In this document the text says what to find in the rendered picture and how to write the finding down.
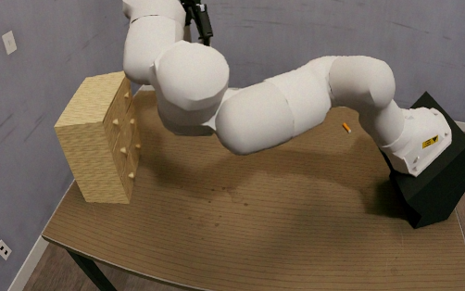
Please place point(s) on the light wood chest of drawers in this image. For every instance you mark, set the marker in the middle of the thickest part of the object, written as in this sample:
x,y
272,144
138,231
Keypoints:
x,y
83,138

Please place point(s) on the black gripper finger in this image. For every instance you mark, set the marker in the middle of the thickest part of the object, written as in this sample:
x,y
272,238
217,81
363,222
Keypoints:
x,y
187,27
202,23

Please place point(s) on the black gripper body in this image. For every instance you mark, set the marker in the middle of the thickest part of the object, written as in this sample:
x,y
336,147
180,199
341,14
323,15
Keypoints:
x,y
193,4

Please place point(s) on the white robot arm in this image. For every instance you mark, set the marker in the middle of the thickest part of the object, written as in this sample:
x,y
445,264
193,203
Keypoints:
x,y
191,80

